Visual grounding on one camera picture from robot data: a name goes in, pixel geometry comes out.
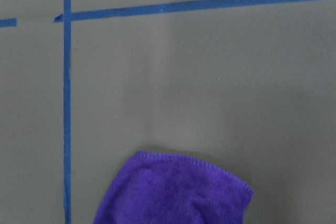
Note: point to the purple microfiber cloth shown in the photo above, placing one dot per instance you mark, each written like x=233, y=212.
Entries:
x=172, y=188

